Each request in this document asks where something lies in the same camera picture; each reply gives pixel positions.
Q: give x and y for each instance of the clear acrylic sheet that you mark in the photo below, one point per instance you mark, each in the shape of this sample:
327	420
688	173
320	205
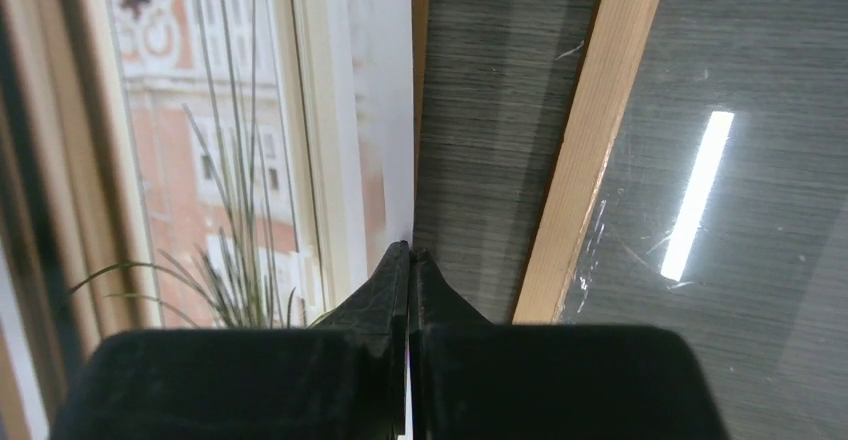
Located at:
722	214

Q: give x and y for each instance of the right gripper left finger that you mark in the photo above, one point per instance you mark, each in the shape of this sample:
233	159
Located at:
343	378

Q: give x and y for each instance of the plant window photo print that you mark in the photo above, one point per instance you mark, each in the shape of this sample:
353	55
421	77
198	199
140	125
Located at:
198	167

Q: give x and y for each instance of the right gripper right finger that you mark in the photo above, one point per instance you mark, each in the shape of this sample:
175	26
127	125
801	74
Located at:
474	379

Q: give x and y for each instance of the brown cardboard backing board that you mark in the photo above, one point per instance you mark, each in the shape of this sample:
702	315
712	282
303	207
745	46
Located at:
420	22

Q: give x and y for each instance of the orange wooden picture frame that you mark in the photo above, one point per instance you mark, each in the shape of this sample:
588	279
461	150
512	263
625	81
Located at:
613	51

